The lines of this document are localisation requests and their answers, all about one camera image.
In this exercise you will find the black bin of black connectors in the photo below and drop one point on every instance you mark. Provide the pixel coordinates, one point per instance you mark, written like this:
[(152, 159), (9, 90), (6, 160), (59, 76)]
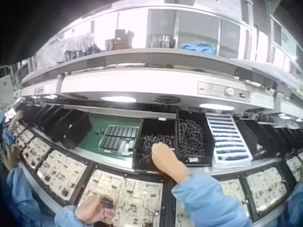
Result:
[(191, 139)]

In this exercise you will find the grey tray of black components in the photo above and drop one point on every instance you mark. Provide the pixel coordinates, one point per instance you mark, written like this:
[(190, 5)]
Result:
[(116, 139)]

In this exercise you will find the green mat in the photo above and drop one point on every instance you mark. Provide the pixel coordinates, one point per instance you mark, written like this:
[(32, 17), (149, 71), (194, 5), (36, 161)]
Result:
[(99, 120)]

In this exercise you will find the grey control panel with knob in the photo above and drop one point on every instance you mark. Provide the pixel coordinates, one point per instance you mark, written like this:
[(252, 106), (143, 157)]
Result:
[(223, 91)]

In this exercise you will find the white tray of dark parts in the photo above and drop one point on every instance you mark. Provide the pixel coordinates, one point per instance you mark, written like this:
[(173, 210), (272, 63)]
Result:
[(228, 142)]

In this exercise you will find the person's left hand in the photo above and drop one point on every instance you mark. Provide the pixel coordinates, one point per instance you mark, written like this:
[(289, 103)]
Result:
[(93, 211)]

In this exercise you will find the shelf with boxes and bags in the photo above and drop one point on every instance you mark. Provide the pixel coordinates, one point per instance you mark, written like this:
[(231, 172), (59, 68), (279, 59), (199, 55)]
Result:
[(132, 45)]

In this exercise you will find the person's left fingers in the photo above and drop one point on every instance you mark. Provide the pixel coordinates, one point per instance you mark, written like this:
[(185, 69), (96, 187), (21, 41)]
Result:
[(110, 214)]

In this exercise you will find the small dark electronic component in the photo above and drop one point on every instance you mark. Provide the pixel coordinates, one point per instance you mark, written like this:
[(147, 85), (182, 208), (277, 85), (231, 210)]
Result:
[(106, 204)]

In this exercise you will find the oval lamp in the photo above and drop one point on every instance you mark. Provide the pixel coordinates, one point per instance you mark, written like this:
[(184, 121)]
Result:
[(117, 99), (216, 107)]

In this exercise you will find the small green components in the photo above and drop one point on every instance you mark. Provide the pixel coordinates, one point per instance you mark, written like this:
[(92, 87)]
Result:
[(99, 131)]

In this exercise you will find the row of black bins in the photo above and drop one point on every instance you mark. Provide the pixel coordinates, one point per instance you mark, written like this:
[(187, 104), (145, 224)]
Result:
[(40, 113), (267, 134)]

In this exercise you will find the person's right hand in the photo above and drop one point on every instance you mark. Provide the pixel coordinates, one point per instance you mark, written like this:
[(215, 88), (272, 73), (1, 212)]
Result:
[(169, 165)]

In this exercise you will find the person's right fingers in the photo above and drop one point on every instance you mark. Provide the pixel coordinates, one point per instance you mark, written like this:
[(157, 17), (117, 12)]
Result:
[(159, 151)]

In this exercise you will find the black bin of small parts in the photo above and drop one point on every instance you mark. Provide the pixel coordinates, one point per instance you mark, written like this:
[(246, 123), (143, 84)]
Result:
[(148, 146)]

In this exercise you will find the empty black bin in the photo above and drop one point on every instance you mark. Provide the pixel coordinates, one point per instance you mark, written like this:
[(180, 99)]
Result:
[(71, 130)]

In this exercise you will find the circuit board in black carrier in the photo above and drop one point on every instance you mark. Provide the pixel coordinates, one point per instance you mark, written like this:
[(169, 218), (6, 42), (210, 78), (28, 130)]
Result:
[(35, 151), (296, 166), (23, 134), (137, 196), (266, 186), (232, 191), (61, 172)]

